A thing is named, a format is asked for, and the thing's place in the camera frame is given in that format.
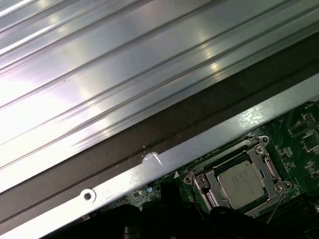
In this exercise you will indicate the green motherboard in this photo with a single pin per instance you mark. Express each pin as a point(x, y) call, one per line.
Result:
point(286, 139)

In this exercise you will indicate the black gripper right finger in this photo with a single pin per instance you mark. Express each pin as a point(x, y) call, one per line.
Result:
point(226, 224)

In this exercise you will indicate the metal locking lever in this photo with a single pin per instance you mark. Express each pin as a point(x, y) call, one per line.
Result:
point(275, 206)
point(199, 193)

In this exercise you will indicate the metal socket cover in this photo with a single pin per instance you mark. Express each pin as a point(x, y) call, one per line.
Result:
point(259, 161)

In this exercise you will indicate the silver CPU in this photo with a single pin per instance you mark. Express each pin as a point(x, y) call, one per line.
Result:
point(241, 184)

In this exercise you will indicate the small blue capacitor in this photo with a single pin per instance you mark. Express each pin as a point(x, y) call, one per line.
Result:
point(149, 190)

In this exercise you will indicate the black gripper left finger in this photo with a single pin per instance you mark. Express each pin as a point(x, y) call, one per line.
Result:
point(129, 224)

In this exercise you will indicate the open PC case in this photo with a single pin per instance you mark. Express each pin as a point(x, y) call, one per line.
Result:
point(174, 154)

